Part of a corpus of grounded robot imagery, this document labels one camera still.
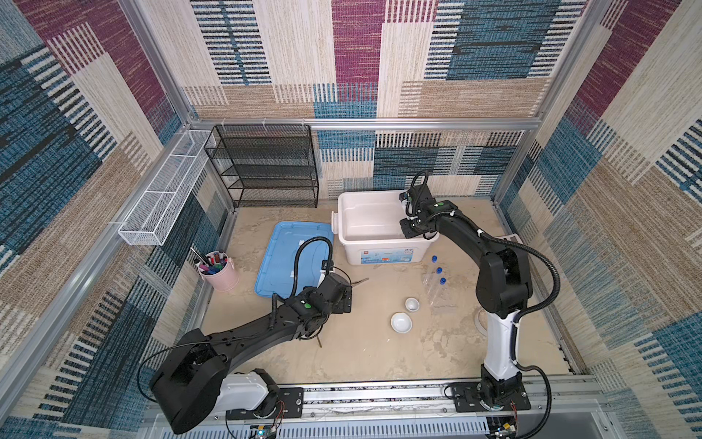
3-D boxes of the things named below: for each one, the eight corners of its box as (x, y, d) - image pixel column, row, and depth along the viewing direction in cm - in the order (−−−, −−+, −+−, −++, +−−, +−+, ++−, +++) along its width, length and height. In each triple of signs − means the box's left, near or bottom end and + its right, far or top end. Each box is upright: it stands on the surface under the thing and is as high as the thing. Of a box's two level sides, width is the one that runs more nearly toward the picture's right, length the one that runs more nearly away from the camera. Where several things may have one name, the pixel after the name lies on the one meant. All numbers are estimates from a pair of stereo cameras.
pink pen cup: (212, 291, 97) (196, 272, 87) (219, 270, 102) (205, 251, 92) (237, 291, 97) (223, 272, 87) (243, 270, 102) (231, 251, 92)
